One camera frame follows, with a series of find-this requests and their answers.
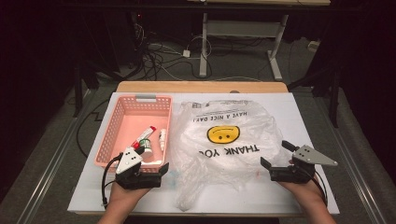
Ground person's left hand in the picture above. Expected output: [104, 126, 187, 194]
[106, 181, 150, 218]

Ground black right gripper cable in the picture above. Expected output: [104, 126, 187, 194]
[311, 169, 330, 208]

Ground black floor cable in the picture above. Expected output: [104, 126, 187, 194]
[76, 98, 110, 159]

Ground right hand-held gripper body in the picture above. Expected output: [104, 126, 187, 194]
[269, 144, 339, 184]

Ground white board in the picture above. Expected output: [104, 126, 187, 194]
[67, 91, 341, 216]

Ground person's right hand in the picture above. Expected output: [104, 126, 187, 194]
[278, 175, 328, 216]

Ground small white bottle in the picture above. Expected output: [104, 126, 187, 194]
[158, 128, 168, 153]

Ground tangle of floor cables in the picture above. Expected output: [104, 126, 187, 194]
[134, 22, 214, 82]

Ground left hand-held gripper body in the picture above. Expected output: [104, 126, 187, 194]
[115, 147, 163, 190]

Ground wooden table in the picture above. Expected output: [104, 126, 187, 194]
[116, 80, 290, 94]

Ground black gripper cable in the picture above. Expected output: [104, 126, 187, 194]
[311, 169, 330, 208]
[100, 152, 124, 209]

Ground black stand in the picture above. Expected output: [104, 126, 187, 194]
[72, 60, 101, 119]
[287, 60, 341, 129]

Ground black computer tower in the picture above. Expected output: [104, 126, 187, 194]
[130, 10, 151, 68]

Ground metal floor rail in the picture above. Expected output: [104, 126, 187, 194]
[13, 89, 96, 224]
[312, 90, 389, 224]

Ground white-legged wooden desk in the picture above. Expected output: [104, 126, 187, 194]
[186, 0, 332, 81]

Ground pink perforated plastic basket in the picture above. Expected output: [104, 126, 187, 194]
[93, 94, 173, 175]

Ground clear plastic bag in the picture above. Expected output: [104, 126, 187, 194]
[169, 99, 292, 213]

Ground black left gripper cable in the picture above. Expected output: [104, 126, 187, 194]
[100, 152, 124, 209]

